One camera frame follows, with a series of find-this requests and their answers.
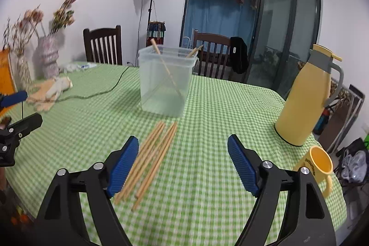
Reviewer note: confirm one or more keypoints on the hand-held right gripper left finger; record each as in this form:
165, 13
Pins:
124, 168

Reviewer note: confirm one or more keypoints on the slim floral ceramic vase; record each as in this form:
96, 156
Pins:
24, 73

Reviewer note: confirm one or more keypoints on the dried thin flower branches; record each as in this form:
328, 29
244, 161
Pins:
28, 17

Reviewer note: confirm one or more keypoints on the grey sneaker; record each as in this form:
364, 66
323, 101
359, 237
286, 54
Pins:
354, 164

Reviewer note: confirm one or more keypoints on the black jacket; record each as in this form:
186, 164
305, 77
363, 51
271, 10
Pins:
239, 55

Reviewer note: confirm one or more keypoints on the person's left hand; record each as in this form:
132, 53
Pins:
5, 121

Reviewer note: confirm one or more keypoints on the group of wooden chopsticks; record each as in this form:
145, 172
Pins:
150, 153

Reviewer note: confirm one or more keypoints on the white knit glove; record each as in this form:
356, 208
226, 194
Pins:
56, 87

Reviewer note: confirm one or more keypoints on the cream knit glove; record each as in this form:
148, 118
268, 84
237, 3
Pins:
40, 93

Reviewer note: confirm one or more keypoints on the clear plastic container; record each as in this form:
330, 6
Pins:
152, 99

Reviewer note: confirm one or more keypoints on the dried pink flower bouquet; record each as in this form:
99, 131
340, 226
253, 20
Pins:
65, 14

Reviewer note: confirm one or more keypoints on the metal drying rack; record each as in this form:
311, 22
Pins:
353, 102

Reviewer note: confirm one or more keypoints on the yellow thermos jug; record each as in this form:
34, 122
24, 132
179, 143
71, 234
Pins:
302, 102

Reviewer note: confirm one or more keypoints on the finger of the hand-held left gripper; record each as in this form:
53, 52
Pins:
27, 122
16, 97

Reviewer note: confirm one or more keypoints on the white tissue packet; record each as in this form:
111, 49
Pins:
80, 66

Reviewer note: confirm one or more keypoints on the black bag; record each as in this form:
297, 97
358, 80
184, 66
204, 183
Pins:
356, 145

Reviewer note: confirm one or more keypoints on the green box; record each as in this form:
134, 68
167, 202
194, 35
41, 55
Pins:
366, 138

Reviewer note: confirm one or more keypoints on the blue curtain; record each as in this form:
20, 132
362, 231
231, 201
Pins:
213, 18

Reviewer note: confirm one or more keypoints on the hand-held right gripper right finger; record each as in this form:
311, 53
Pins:
242, 168

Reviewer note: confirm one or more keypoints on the green checked tablecloth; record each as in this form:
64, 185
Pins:
201, 133

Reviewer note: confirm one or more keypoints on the sliding glass door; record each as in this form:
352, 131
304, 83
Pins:
276, 18

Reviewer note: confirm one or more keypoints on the orange book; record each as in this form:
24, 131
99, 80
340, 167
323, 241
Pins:
5, 73

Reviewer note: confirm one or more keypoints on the dark wooden chair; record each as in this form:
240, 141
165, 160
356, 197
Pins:
213, 41
101, 47

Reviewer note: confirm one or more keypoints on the pink textured vase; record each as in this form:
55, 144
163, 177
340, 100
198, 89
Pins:
46, 58

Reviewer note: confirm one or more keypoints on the yellow mug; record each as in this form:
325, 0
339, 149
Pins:
320, 161

